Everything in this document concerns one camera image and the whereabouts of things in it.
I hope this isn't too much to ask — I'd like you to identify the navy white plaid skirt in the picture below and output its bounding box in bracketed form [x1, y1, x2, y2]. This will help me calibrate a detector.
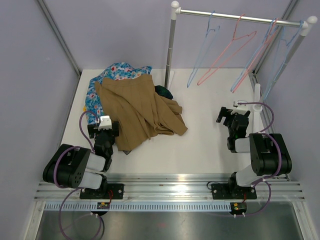
[123, 150, 131, 155]

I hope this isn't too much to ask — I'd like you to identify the tan pleated skirt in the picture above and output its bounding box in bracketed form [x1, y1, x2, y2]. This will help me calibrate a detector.
[94, 74, 188, 151]

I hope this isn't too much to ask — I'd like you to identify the blue floral skirt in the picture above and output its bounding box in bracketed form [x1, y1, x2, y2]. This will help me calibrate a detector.
[84, 61, 154, 125]

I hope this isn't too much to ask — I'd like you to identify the dark green plaid skirt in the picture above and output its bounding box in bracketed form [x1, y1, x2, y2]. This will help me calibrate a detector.
[154, 85, 174, 100]

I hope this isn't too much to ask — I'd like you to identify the pink wire hanger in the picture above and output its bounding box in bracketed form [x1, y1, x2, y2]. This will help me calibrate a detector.
[197, 14, 257, 86]
[231, 17, 280, 92]

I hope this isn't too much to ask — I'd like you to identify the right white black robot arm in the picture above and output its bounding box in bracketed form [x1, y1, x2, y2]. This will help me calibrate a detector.
[211, 106, 293, 200]

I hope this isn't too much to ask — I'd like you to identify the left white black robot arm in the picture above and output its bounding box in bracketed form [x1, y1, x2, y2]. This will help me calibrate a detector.
[42, 118, 119, 199]

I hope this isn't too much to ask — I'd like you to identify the metal clothes rack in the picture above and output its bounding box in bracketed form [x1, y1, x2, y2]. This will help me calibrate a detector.
[163, 0, 318, 133]

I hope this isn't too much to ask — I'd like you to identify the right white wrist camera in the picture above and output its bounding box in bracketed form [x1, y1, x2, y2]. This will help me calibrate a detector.
[231, 100, 249, 115]

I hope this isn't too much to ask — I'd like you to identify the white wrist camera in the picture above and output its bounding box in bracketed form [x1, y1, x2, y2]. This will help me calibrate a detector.
[98, 115, 112, 131]
[231, 100, 249, 115]

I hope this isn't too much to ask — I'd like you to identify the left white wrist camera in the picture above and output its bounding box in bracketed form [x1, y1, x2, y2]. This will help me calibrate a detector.
[98, 115, 112, 131]

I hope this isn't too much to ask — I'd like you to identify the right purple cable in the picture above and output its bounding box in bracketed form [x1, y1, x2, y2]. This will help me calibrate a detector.
[237, 101, 282, 217]

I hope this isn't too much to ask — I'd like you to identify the purple cable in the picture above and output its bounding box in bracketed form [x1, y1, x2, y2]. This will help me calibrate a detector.
[52, 111, 105, 240]
[237, 101, 282, 217]

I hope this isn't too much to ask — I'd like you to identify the aluminium mounting rail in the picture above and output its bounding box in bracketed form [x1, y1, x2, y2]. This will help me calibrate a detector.
[33, 172, 307, 203]

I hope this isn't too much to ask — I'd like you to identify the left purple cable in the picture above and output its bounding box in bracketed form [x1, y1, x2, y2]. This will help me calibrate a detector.
[52, 111, 105, 240]

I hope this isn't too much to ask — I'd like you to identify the slotted cable duct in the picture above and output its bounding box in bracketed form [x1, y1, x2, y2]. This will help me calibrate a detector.
[44, 201, 231, 212]

